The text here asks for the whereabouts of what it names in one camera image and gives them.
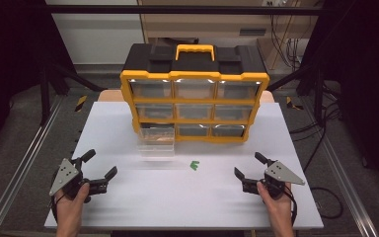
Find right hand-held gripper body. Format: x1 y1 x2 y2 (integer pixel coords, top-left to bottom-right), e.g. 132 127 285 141
242 157 306 200

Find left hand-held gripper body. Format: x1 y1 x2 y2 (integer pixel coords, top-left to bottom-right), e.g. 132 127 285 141
48 157 110 203

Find clear plastic drawer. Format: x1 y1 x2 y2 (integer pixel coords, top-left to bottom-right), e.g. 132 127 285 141
137 126 176 162

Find yellow black drawer organizer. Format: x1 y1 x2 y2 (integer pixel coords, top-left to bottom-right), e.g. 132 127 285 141
119 42 270 144

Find person's left hand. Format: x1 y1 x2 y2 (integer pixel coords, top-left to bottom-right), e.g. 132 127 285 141
54 182 91 225

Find person's right hand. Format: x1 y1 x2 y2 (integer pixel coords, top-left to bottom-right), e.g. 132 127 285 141
256 181 294 225

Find yellow black striped tape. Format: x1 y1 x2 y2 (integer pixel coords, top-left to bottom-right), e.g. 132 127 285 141
285 96 304 112
74 95 88 113

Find black metal stand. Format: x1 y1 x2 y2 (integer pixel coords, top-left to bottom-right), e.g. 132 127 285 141
38 62 108 126
267 63 327 126

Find set of clear closed drawers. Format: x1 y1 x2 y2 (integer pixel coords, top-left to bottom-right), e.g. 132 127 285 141
128 78 261 138

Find white cabinet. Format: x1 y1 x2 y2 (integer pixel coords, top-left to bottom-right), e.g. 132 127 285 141
44 0 145 65

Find wooden cabinet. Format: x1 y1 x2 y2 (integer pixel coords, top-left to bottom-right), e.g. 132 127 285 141
137 0 312 71

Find white power strip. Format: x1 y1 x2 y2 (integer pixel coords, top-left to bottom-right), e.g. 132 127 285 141
262 0 290 8

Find black horizontal bar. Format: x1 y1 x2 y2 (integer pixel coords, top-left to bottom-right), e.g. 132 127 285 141
45 4 327 16

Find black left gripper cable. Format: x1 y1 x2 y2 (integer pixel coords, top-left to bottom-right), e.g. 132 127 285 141
49 194 60 223

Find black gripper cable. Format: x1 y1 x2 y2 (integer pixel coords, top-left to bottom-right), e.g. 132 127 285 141
284 184 299 226
49 194 60 223

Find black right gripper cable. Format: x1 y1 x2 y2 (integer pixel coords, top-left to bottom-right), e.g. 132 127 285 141
284 184 299 226

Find aluminium frame rail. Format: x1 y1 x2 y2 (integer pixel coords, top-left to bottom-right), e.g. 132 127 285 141
0 95 65 237
300 97 379 237

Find black floor cables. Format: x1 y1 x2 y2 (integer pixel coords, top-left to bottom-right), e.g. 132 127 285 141
289 82 344 220

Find hanging black cables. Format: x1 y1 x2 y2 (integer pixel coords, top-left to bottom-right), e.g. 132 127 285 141
268 14 304 71

